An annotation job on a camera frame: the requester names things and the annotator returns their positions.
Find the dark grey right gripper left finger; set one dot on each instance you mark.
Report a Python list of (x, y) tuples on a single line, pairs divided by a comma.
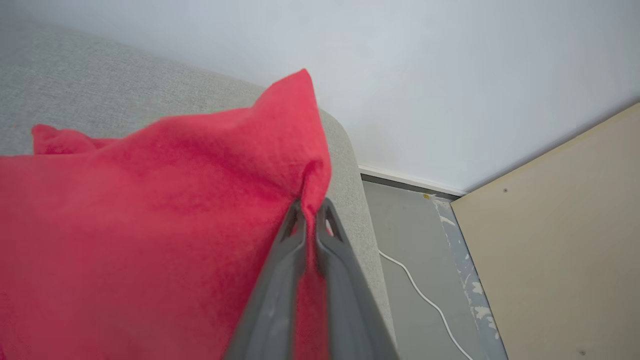
[(275, 300)]

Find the beige board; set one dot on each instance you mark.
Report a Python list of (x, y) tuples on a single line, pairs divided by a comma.
[(565, 250)]

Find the grey fabric sofa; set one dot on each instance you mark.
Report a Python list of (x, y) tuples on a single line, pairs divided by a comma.
[(100, 85)]

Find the red garment with striped trim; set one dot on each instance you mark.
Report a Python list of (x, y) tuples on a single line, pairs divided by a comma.
[(150, 225)]

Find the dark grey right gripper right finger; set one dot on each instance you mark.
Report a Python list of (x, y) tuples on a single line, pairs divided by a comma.
[(350, 310)]

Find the white baseboard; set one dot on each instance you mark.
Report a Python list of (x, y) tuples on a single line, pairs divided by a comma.
[(410, 179)]

